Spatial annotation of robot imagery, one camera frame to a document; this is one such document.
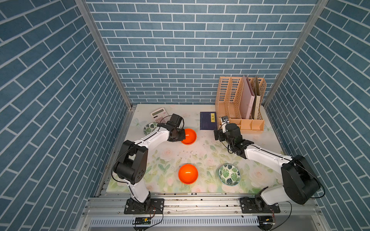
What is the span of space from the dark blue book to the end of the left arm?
0.87 feet

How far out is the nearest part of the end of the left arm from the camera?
0.68m

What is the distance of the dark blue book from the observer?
3.53 feet
